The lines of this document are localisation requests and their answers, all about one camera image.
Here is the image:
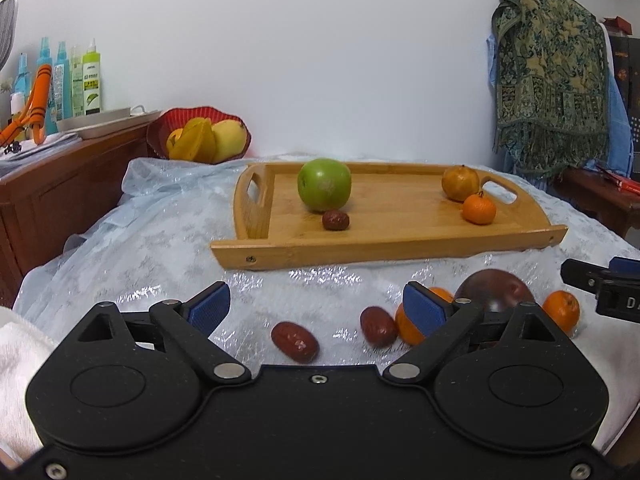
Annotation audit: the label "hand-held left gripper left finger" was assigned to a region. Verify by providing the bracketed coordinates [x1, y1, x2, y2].
[75, 281, 252, 388]

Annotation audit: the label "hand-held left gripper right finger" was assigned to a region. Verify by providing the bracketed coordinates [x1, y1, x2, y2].
[382, 281, 571, 386]

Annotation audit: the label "small mandarin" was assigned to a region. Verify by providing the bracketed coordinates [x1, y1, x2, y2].
[461, 191, 497, 226]
[542, 290, 581, 335]
[395, 287, 455, 347]

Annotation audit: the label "red jujube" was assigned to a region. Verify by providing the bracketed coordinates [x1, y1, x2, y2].
[321, 210, 350, 232]
[360, 306, 398, 347]
[271, 321, 319, 365]

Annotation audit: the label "dark purple round fruit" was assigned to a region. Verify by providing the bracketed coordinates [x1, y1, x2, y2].
[454, 268, 536, 313]

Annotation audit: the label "wooden tray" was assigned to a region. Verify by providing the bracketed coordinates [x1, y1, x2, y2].
[210, 161, 569, 271]

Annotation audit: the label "large brownish orange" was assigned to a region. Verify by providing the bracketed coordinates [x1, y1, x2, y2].
[441, 165, 481, 202]

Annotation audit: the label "green apple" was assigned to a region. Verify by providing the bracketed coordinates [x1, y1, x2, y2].
[297, 158, 352, 213]

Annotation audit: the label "dark wooden stool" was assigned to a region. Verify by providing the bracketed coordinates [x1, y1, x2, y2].
[552, 167, 640, 241]

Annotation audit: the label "red packet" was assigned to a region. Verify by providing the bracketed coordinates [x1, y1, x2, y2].
[595, 162, 640, 192]

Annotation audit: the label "yellow starfruit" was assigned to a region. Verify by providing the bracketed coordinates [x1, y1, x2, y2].
[167, 117, 217, 163]

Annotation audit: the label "yellow mango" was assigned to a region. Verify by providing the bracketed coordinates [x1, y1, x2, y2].
[212, 120, 249, 164]

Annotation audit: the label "brown wooden cabinet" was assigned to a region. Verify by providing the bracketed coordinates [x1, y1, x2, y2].
[0, 110, 166, 306]

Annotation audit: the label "red fruit bowl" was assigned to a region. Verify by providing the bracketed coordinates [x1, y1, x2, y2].
[146, 106, 252, 163]

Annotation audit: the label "black cabinet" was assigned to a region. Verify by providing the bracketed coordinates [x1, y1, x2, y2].
[600, 32, 640, 181]

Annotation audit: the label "white towel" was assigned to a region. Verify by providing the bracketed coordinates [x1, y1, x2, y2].
[0, 307, 61, 453]

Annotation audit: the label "green patterned shawl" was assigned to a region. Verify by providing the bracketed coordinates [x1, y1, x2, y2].
[491, 0, 611, 178]

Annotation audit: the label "white tray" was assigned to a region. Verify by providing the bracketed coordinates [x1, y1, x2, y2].
[56, 105, 162, 141]

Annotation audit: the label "white papers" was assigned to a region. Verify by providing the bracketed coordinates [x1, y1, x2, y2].
[0, 131, 82, 163]

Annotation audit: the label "yellow green bottle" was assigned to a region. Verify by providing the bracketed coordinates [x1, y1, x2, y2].
[70, 46, 84, 117]

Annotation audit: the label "white fan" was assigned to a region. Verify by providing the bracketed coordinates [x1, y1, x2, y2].
[0, 0, 18, 68]

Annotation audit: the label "orange handled tool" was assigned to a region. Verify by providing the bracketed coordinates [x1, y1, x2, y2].
[0, 62, 53, 148]

